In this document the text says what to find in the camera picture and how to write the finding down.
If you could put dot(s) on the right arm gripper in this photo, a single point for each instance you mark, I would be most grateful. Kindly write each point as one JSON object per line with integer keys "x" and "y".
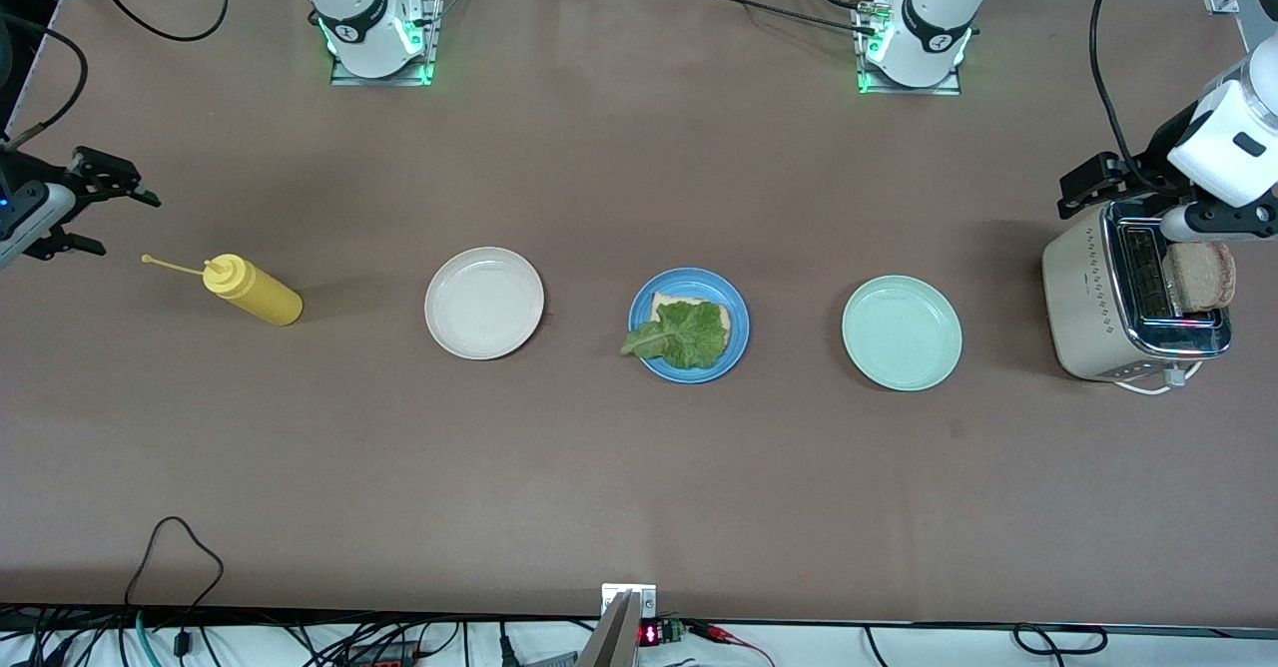
{"x": 80, "y": 184}

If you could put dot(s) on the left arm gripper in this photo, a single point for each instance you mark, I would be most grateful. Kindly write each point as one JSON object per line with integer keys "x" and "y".
{"x": 1129, "y": 179}

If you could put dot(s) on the toasted bread slice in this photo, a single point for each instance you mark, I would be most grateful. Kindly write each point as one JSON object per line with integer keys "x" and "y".
{"x": 1201, "y": 278}
{"x": 664, "y": 304}

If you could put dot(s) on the yellow mustard squeeze bottle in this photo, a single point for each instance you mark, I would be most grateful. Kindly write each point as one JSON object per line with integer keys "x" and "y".
{"x": 255, "y": 293}

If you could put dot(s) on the blue round plate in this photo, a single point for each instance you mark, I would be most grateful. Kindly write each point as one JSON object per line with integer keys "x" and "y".
{"x": 689, "y": 280}

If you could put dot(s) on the green lettuce leaf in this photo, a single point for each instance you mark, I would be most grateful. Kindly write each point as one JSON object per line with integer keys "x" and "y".
{"x": 689, "y": 337}

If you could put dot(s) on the mint green round plate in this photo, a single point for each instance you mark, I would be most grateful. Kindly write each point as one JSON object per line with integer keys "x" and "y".
{"x": 902, "y": 333}

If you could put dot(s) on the beige round plate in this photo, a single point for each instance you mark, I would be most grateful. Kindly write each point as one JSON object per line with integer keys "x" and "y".
{"x": 484, "y": 303}

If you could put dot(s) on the cream chrome toaster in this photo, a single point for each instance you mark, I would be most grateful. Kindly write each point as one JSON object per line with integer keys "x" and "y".
{"x": 1083, "y": 298}

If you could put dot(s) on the black orange power adapter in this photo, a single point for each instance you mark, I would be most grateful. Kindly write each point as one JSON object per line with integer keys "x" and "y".
{"x": 384, "y": 655}

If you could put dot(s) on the red and black clip leads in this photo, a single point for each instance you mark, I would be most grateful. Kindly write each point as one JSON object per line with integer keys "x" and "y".
{"x": 714, "y": 632}

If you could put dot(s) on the red LED display module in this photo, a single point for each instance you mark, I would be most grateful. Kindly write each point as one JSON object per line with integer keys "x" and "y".
{"x": 651, "y": 634}

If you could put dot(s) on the grey aluminium bar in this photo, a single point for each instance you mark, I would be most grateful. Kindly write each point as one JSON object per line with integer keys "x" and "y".
{"x": 611, "y": 642}

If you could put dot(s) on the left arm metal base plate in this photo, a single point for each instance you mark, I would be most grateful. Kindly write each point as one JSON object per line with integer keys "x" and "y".
{"x": 951, "y": 88}

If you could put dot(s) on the white metal mount bracket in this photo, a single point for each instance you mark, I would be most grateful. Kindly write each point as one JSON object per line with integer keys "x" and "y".
{"x": 644, "y": 595}

